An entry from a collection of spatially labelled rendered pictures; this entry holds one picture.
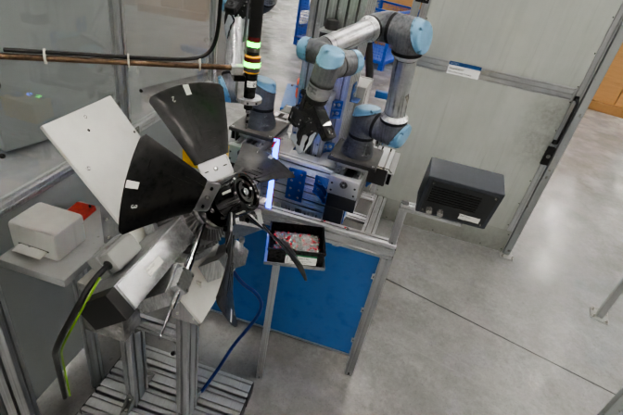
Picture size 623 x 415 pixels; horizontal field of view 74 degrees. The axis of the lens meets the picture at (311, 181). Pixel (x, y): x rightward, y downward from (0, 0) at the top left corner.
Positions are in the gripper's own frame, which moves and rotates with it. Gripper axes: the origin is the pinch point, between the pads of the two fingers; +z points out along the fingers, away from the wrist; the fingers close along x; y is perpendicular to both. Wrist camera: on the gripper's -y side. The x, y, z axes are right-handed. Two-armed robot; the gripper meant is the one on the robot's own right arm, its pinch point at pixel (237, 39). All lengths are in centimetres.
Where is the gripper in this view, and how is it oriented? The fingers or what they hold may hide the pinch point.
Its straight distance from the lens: 171.3
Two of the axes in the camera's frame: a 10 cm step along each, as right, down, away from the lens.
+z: -1.6, 8.5, 5.1
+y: 2.5, -4.7, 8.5
